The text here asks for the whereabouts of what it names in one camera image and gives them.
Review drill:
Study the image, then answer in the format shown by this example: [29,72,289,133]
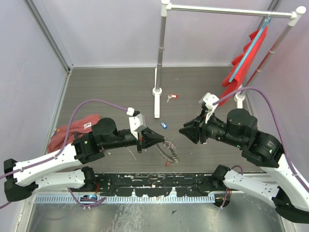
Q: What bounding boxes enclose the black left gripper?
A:
[103,128,166,154]

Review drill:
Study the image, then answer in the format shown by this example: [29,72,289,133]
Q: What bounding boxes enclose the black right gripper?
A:
[178,107,243,147]

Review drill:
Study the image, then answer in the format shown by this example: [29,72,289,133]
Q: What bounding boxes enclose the metal disc with keyrings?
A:
[155,138,180,164]

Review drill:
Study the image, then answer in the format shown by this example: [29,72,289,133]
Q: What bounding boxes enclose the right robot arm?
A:
[179,109,309,224]

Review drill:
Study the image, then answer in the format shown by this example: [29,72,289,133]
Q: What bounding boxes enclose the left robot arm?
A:
[3,114,165,202]

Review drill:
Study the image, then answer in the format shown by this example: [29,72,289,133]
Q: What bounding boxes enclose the red cloth on hanger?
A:
[220,26,268,99]

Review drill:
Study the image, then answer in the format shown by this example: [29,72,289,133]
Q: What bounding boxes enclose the white clothes rack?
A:
[152,0,306,118]

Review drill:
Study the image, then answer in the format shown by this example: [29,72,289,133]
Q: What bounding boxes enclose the blue clothes hanger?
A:
[227,15,273,83]

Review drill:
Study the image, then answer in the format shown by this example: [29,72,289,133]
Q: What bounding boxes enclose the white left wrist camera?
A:
[126,107,147,140]

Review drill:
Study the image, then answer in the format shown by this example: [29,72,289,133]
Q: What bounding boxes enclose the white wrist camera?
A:
[198,92,219,123]
[126,107,147,140]

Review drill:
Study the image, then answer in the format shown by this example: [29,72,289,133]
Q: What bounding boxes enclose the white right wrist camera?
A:
[198,92,219,123]

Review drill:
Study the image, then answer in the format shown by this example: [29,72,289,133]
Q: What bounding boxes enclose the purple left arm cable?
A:
[0,99,128,210]

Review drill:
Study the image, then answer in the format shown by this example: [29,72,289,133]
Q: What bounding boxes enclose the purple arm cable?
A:
[0,99,128,210]
[212,87,309,187]

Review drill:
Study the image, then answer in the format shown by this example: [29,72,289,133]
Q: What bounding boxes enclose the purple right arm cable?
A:
[212,87,309,187]

